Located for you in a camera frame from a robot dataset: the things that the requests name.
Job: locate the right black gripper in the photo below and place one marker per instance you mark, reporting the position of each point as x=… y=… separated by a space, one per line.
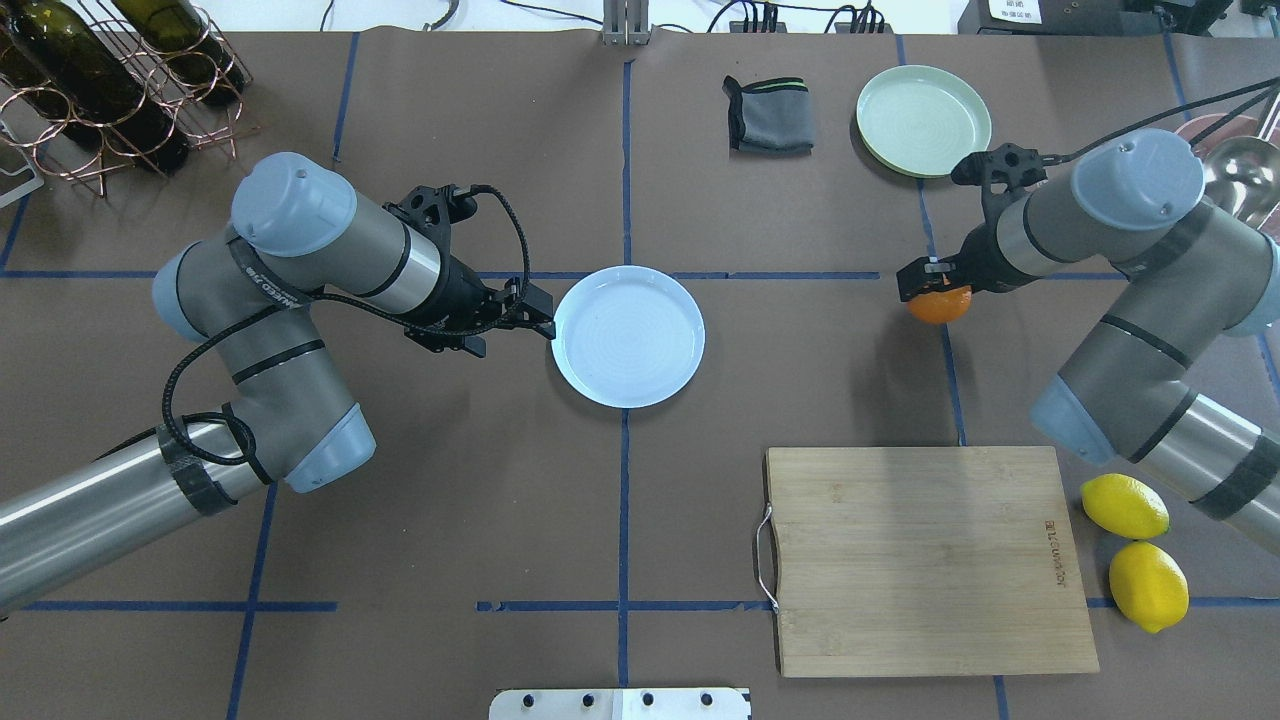
x=980 y=266

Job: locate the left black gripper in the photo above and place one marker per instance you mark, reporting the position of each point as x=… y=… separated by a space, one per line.
x=461 y=296

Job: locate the orange fruit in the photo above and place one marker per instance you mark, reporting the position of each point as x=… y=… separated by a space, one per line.
x=937 y=308

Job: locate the light blue plate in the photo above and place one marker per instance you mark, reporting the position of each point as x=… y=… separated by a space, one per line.
x=628 y=336

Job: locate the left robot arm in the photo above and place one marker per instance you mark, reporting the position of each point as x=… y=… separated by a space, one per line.
x=259 y=400

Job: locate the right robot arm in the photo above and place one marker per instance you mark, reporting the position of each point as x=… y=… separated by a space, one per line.
x=1193 y=273

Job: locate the light green plate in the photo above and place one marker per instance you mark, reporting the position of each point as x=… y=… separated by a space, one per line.
x=922 y=121

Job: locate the folded grey cloth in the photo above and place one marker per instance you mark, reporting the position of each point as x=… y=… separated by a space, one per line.
x=771 y=117

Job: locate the bamboo cutting board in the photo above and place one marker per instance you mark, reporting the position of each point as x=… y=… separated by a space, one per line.
x=894 y=562

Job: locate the upper yellow lemon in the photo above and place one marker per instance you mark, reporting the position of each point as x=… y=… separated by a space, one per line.
x=1125 y=506

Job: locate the yellow lemon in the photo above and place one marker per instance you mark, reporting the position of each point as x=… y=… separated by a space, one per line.
x=1125 y=506
x=1148 y=587

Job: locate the pink bowl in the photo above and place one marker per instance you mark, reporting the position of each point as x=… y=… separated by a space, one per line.
x=1206 y=132

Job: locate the metal scoop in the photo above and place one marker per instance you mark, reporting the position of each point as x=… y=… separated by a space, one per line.
x=1240 y=174

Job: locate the lower yellow lemon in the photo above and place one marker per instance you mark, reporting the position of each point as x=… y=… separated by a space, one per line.
x=1148 y=587

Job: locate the aluminium frame post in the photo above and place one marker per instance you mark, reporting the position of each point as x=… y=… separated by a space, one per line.
x=626 y=23

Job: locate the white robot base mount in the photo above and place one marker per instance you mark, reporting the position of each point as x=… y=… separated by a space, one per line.
x=623 y=703

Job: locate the copper wire bottle rack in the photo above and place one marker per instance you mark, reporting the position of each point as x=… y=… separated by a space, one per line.
x=41 y=125

